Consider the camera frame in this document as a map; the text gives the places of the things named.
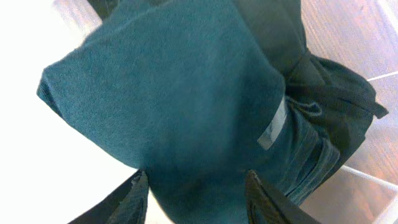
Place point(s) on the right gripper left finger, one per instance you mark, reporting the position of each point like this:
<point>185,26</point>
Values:
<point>127,204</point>

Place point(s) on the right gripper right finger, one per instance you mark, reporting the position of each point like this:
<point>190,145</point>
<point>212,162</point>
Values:
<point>266,205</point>

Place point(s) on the dark teal garment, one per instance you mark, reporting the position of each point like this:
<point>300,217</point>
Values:
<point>183,91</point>

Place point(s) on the large black garment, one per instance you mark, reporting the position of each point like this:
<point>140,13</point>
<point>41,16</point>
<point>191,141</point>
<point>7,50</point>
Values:
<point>332,98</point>

